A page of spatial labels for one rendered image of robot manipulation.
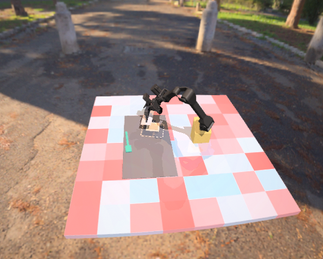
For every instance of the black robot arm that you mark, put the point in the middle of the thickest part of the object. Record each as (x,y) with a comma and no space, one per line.
(189,97)

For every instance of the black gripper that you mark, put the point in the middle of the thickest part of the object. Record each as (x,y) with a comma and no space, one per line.
(148,100)

